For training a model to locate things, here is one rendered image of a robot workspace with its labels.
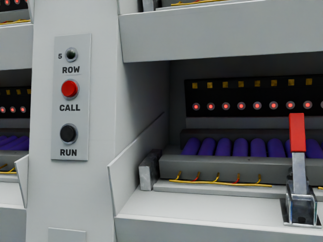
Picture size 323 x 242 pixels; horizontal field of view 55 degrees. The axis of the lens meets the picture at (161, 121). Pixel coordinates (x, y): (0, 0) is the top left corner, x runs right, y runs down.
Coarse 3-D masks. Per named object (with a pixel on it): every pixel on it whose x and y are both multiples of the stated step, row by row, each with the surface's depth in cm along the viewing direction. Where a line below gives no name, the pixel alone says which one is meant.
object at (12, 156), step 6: (0, 150) 42; (6, 150) 41; (12, 150) 41; (18, 150) 41; (0, 156) 40; (6, 156) 40; (12, 156) 39; (18, 156) 39; (24, 156) 39; (0, 162) 40; (6, 162) 40; (12, 162) 40; (0, 168) 39; (6, 168) 40; (12, 168) 40
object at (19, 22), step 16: (0, 0) 54; (16, 0) 53; (32, 0) 32; (0, 16) 41; (16, 16) 41; (32, 16) 32; (0, 32) 33; (16, 32) 33; (32, 32) 32; (0, 48) 34; (16, 48) 33; (32, 48) 33; (0, 64) 34; (16, 64) 34
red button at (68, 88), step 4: (64, 84) 30; (68, 84) 30; (72, 84) 30; (64, 88) 30; (68, 88) 30; (72, 88) 30; (76, 88) 30; (64, 92) 30; (68, 92) 30; (72, 92) 30; (68, 96) 30; (72, 96) 30
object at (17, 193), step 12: (0, 120) 53; (12, 120) 52; (24, 120) 52; (24, 168) 31; (24, 180) 31; (0, 192) 35; (12, 192) 35; (24, 192) 31; (0, 204) 32; (12, 204) 32; (24, 204) 31; (0, 216) 32; (12, 216) 32; (24, 216) 31; (0, 228) 33; (12, 228) 32; (24, 228) 32; (0, 240) 33; (12, 240) 33; (24, 240) 32
